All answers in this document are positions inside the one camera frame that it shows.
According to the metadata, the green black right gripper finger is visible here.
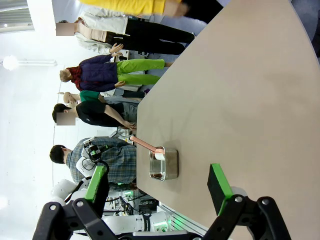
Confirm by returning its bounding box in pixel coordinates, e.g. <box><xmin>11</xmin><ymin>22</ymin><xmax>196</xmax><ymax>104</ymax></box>
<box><xmin>203</xmin><ymin>163</ymin><xmax>292</xmax><ymax>240</ymax></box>

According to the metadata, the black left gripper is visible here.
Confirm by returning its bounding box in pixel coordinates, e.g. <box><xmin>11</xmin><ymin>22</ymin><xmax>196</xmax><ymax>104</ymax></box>
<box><xmin>32</xmin><ymin>144</ymin><xmax>121</xmax><ymax>240</ymax></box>

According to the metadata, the person right hand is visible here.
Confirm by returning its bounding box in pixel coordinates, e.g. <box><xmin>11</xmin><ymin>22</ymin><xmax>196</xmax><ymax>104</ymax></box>
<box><xmin>173</xmin><ymin>2</ymin><xmax>189</xmax><ymax>17</ymax></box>

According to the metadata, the person in plaid shirt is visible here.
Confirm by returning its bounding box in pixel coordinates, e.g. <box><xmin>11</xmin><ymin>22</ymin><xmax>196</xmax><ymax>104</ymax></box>
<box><xmin>49</xmin><ymin>136</ymin><xmax>138</xmax><ymax>186</ymax></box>

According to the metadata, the rectangular steel container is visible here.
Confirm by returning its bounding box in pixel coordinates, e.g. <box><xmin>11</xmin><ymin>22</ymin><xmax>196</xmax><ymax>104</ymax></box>
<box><xmin>149</xmin><ymin>146</ymin><xmax>179</xmax><ymax>181</ymax></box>

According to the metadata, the person in black t-shirt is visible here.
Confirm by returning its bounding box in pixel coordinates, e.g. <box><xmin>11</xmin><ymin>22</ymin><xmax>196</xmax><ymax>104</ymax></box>
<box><xmin>51</xmin><ymin>99</ymin><xmax>138</xmax><ymax>131</ymax></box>

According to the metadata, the person in green pants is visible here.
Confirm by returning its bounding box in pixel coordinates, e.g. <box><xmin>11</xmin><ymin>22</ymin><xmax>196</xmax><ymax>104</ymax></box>
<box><xmin>59</xmin><ymin>55</ymin><xmax>173</xmax><ymax>93</ymax></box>

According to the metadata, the round ceiling lamp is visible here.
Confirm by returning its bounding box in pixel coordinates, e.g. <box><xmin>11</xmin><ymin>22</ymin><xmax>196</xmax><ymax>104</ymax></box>
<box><xmin>2</xmin><ymin>54</ymin><xmax>19</xmax><ymax>71</ymax></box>

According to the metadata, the mannequin in white jacket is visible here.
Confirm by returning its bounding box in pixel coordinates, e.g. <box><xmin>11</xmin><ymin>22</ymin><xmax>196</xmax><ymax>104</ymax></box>
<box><xmin>56</xmin><ymin>11</ymin><xmax>196</xmax><ymax>56</ymax></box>

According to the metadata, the person in yellow hoodie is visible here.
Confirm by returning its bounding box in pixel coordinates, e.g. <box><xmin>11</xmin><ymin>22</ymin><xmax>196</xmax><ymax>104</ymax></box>
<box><xmin>79</xmin><ymin>0</ymin><xmax>223</xmax><ymax>25</ymax></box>

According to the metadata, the grey ceiling vent grille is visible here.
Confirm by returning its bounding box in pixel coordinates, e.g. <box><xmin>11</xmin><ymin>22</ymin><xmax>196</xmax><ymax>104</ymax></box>
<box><xmin>0</xmin><ymin>0</ymin><xmax>34</xmax><ymax>34</ymax></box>

